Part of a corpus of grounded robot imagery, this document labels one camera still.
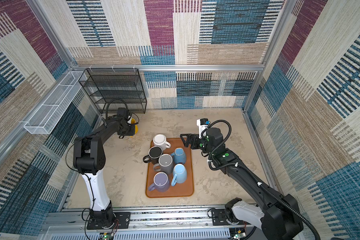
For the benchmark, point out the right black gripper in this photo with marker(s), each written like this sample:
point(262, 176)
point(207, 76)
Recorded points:
point(195, 137)

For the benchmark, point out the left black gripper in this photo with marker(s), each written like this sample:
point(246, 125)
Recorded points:
point(132, 132)

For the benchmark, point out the yellow mug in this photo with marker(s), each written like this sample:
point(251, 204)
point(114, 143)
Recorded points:
point(134, 128)

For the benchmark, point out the light blue mug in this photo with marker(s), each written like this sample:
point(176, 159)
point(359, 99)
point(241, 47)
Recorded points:
point(179, 174)

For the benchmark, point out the brown plastic tray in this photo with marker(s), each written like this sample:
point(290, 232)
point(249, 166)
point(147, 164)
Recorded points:
point(185, 189)

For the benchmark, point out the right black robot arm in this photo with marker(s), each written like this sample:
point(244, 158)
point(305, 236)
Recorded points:
point(277, 215)

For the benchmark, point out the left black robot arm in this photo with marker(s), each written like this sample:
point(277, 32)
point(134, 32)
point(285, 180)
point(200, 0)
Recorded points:
point(89, 159)

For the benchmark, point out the teal blue mug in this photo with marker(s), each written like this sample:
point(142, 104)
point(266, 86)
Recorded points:
point(179, 156)

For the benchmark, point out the white mug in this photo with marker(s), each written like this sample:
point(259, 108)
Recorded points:
point(160, 140)

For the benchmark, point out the grey mug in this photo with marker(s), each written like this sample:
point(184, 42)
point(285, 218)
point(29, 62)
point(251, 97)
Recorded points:
point(165, 164)

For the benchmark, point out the black mug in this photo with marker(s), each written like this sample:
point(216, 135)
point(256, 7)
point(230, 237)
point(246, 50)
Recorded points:
point(153, 155)

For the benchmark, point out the purple mug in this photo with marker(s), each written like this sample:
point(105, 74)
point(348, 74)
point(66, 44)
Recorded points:
point(161, 182)

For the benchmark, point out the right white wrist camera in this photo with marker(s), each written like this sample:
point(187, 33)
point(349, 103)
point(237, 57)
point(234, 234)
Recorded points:
point(202, 125)

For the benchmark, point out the black wire shelf rack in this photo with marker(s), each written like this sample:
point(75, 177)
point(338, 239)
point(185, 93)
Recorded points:
point(110, 89)

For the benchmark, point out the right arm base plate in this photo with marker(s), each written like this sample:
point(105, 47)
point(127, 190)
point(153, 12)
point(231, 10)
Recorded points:
point(222, 217)

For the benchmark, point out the white wire mesh basket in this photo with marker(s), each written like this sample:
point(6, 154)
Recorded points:
point(49, 113)

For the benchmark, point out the aluminium mounting rail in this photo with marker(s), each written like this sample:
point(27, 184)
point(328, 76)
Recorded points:
point(147, 223)

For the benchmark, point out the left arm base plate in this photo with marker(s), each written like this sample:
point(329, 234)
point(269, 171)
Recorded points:
point(121, 221)

